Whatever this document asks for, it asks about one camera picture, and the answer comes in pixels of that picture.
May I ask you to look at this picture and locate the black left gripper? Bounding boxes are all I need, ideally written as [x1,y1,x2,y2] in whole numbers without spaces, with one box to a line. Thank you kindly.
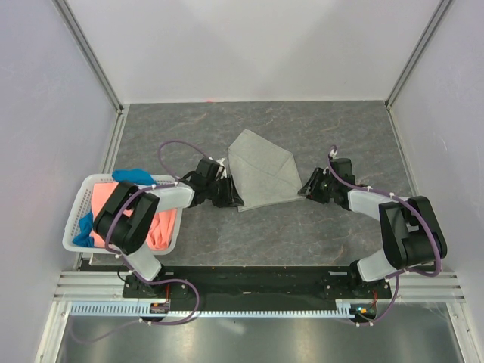
[205,175,244,209]

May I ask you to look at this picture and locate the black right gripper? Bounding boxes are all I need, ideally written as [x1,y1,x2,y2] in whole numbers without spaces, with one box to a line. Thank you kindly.
[297,167,337,204]

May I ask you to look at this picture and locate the grey cloth napkin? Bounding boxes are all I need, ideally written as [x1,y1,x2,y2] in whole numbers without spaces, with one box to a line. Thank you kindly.
[228,129,303,212]

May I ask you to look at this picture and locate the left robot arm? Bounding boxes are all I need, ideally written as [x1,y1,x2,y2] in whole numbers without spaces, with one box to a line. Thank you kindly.
[93,157,244,297]

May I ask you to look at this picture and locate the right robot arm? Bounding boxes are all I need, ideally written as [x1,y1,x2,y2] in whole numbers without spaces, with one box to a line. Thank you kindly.
[298,157,448,298]

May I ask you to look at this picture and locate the orange cloth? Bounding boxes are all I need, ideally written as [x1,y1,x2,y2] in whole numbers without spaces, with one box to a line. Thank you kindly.
[86,181,177,250]

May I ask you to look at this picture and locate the white plastic basket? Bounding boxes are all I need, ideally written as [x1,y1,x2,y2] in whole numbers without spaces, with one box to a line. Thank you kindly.
[62,169,191,256]

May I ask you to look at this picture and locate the blue cloth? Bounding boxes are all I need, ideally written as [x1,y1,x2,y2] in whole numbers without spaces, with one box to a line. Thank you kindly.
[63,169,157,252]

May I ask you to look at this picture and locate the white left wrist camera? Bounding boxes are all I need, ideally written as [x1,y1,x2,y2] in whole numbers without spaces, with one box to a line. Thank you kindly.
[216,158,228,179]

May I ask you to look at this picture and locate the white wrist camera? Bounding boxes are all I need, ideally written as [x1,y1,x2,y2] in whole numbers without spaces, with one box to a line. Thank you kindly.
[216,158,228,179]
[329,145,338,158]

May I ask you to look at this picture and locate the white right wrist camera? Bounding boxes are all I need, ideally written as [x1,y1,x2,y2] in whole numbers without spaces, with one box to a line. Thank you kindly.
[329,145,338,158]

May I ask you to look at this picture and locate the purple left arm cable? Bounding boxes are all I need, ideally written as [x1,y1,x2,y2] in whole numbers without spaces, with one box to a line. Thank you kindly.
[104,140,213,283]

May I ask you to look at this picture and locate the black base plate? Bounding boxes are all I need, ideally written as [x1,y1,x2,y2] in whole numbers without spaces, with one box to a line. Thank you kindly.
[123,266,392,310]

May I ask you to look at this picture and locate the white slotted cable duct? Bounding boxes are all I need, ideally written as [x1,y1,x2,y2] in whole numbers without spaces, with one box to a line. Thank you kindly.
[70,300,377,318]

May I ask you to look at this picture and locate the aluminium frame post right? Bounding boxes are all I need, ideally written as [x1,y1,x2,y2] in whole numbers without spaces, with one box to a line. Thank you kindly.
[384,0,455,110]

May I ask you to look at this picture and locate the aluminium frame post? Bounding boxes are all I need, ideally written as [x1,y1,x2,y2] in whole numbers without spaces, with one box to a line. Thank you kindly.
[51,0,126,114]
[384,0,455,110]

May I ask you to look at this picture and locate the aluminium frame post left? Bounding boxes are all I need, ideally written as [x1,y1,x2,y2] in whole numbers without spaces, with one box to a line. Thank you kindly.
[51,0,126,114]

